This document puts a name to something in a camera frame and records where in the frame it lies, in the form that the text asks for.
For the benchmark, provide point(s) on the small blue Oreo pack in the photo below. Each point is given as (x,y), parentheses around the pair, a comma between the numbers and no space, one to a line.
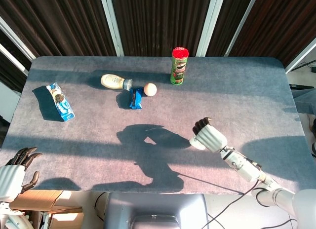
(135,98)

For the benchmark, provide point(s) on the beige egg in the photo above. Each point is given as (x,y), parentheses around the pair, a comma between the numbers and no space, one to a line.
(150,89)

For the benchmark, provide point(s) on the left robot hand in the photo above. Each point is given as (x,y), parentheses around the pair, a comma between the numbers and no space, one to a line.
(11,173)

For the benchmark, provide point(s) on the mayonnaise squeeze bottle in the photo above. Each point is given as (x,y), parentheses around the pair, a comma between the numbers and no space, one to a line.
(114,81)

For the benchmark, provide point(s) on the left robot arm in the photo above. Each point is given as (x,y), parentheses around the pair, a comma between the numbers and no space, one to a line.
(10,215)

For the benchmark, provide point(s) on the green Pringles can red lid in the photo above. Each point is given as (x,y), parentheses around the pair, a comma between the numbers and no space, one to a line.
(179,66)

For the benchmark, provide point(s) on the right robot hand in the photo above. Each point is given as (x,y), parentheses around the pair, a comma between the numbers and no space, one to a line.
(209,136)

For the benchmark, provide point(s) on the long blue Oreo cookie box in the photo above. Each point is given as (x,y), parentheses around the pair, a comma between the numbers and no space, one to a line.
(60,102)

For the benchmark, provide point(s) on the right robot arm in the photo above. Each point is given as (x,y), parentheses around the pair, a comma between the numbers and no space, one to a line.
(256,174)

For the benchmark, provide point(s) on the cardboard box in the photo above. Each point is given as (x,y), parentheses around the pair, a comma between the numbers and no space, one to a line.
(47,206)

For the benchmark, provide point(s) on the grey robot body base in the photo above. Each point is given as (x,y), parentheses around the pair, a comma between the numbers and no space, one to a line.
(155,211)

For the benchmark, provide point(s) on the white paper cup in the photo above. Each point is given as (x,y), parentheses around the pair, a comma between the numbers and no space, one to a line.
(197,142)

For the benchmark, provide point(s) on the blue grey table cloth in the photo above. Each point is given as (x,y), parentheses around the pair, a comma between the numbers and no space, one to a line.
(158,115)

